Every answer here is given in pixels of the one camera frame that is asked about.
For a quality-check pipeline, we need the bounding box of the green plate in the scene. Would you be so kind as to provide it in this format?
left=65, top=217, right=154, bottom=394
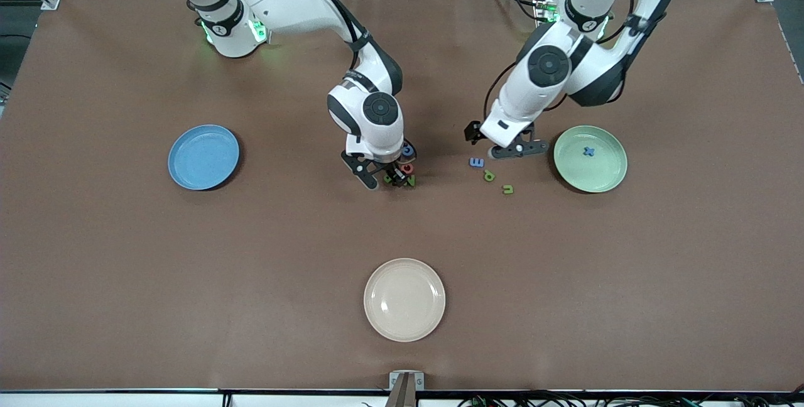
left=553, top=125, right=628, bottom=194

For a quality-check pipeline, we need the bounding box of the beige plate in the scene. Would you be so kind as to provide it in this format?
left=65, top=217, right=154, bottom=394
left=363, top=258, right=447, bottom=343

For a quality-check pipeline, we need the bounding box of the blue plate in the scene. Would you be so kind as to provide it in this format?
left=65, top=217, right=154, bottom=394
left=167, top=124, right=241, bottom=192

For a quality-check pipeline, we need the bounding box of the brown table cover mat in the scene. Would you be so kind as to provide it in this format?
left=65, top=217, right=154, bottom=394
left=0, top=0, right=804, bottom=392

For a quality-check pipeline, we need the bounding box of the white table edge profile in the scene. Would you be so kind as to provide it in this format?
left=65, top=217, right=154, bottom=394
left=0, top=390, right=804, bottom=407

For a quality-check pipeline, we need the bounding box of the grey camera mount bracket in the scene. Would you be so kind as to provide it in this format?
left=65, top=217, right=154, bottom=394
left=386, top=371, right=425, bottom=407

